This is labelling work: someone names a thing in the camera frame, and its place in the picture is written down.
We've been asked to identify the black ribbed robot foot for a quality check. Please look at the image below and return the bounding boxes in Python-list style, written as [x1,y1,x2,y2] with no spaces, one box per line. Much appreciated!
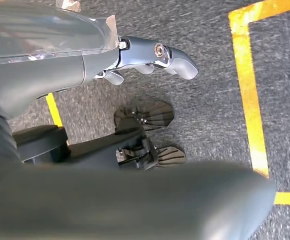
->
[116,138,187,170]
[114,100,175,132]

